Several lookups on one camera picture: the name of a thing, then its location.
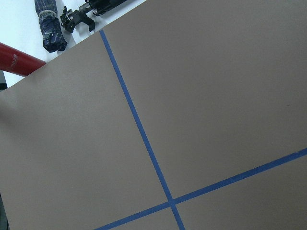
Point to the brown paper table cover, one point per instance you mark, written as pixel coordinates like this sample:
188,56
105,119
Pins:
180,115

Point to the folded blue plaid umbrella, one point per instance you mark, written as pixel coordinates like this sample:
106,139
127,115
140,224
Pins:
53,39

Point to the black tripod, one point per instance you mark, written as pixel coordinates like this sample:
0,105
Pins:
70,19

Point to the red cylinder tube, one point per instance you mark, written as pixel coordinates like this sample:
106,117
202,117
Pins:
17,62

